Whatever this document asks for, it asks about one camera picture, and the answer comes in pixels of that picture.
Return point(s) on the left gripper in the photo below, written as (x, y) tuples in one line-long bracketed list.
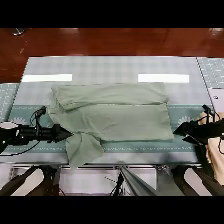
[(57, 133)]

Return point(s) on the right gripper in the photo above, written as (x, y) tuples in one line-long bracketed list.
[(197, 132)]

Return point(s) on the pale green T-shirt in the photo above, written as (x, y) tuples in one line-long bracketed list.
[(126, 116)]

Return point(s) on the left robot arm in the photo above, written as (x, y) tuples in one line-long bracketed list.
[(20, 132)]

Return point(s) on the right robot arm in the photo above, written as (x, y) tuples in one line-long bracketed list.
[(213, 130)]

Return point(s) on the silver frame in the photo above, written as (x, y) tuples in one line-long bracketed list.
[(140, 185)]

